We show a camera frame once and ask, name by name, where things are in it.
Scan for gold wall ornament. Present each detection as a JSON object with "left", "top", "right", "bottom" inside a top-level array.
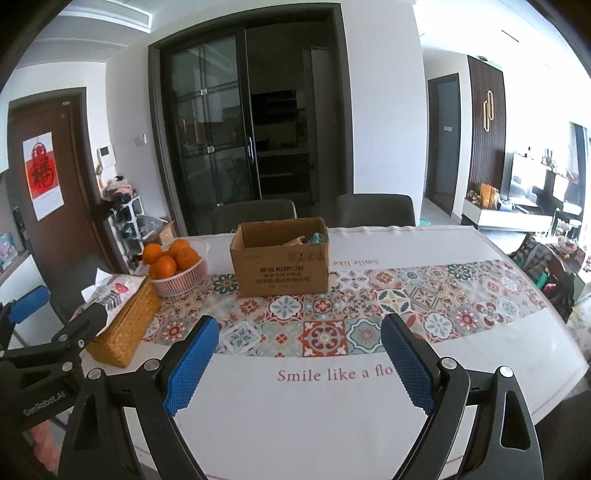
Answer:
[{"left": 482, "top": 91, "right": 496, "bottom": 132}]

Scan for flat screen television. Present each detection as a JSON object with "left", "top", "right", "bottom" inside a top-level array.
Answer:
[{"left": 508, "top": 154, "right": 557, "bottom": 206}]

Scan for brown cardboard box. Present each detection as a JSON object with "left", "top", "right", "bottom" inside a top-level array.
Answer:
[{"left": 230, "top": 217, "right": 331, "bottom": 298}]

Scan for white shoe rack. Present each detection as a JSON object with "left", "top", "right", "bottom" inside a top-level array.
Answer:
[{"left": 108, "top": 196, "right": 144, "bottom": 268}]

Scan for printed tissue pack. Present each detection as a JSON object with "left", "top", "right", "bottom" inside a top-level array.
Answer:
[{"left": 81, "top": 269, "right": 149, "bottom": 324}]

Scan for clear plastic bag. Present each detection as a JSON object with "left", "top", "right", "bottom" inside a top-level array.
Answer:
[{"left": 136, "top": 215, "right": 169, "bottom": 241}]

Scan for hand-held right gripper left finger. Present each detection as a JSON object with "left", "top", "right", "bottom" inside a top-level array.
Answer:
[{"left": 58, "top": 315, "right": 220, "bottom": 480}]

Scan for white television cabinet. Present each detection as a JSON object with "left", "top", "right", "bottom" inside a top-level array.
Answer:
[{"left": 463, "top": 198, "right": 555, "bottom": 232}]

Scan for small cardboard box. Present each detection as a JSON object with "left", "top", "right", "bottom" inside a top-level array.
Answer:
[{"left": 152, "top": 219, "right": 178, "bottom": 247}]

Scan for pile of clothes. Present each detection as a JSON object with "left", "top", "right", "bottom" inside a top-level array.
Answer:
[{"left": 102, "top": 175, "right": 134, "bottom": 204}]

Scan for dark interior door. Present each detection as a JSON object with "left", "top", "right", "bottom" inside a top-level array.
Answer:
[{"left": 427, "top": 74, "right": 462, "bottom": 217}]

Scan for striped colourful bag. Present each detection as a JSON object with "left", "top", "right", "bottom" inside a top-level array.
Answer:
[{"left": 510, "top": 235, "right": 555, "bottom": 278}]

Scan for grey dining chair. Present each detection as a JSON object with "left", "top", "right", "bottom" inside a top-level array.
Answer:
[
  {"left": 336, "top": 194, "right": 416, "bottom": 228},
  {"left": 212, "top": 199, "right": 297, "bottom": 236}
]

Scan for patterned white tablecloth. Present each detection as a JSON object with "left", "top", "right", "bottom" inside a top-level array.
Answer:
[{"left": 60, "top": 224, "right": 589, "bottom": 480}]

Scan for pile of oranges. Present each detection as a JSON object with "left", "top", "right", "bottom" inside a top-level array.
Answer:
[{"left": 142, "top": 239, "right": 201, "bottom": 280}]

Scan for white plastic basket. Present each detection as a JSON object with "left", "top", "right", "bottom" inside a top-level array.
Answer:
[{"left": 148, "top": 240, "right": 209, "bottom": 297}]

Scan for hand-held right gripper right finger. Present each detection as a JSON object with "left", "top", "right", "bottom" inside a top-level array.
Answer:
[{"left": 381, "top": 313, "right": 546, "bottom": 480}]

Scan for dark glass sliding door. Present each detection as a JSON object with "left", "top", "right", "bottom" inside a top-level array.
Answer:
[{"left": 148, "top": 4, "right": 356, "bottom": 236}]

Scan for woven straw tissue box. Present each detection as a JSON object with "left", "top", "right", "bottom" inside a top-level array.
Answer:
[{"left": 85, "top": 277, "right": 162, "bottom": 368}]

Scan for brown wooden entrance door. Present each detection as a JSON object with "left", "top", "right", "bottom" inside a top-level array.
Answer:
[{"left": 7, "top": 88, "right": 121, "bottom": 278}]

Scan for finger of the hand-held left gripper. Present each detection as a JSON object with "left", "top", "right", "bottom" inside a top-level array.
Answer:
[
  {"left": 0, "top": 302, "right": 109, "bottom": 370},
  {"left": 0, "top": 285, "right": 51, "bottom": 350}
]

